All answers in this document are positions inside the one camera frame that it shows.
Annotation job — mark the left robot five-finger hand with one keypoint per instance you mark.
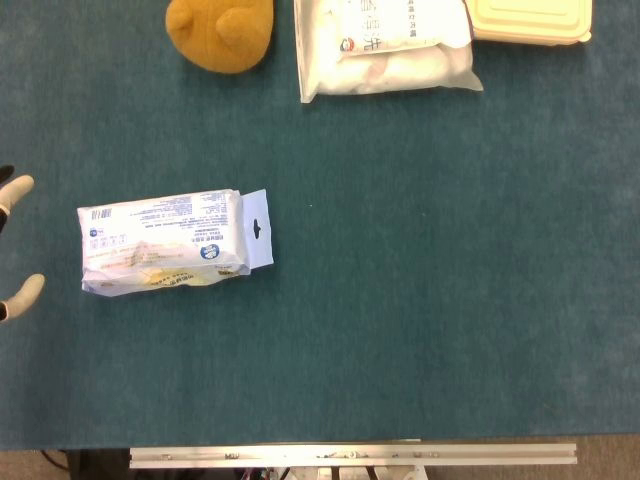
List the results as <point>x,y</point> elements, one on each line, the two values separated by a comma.
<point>17,190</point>

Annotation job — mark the white snack packet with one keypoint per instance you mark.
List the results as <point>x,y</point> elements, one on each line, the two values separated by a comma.
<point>150,235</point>

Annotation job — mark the brown plush bear toy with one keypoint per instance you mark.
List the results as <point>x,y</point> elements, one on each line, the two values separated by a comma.
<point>220,45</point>

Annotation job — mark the blue carpet table mat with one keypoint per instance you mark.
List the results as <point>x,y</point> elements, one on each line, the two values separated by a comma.
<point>400,250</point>

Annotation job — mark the white cotton pads bag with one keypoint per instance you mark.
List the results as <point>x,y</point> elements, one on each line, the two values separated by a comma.
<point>390,70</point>

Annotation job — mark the cream plastic lunch box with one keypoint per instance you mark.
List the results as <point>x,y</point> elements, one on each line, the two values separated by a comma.
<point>530,20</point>

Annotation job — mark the aluminium profile rail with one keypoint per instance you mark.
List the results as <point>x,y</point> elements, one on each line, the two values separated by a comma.
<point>350,455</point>

